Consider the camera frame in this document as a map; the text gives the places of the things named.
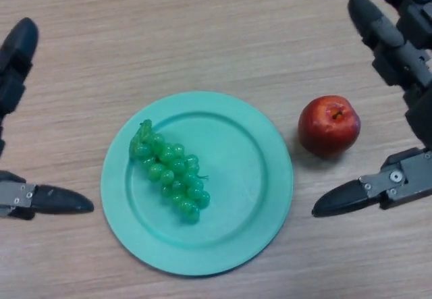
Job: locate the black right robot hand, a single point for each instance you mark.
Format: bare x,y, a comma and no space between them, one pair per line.
420,116

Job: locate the green grape bunch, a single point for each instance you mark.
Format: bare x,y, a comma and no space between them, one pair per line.
172,170

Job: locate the green round plate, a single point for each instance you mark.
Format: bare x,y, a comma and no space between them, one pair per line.
236,194

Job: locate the red apple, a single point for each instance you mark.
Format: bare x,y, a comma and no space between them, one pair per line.
327,128

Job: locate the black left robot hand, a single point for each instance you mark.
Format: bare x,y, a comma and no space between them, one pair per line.
13,73

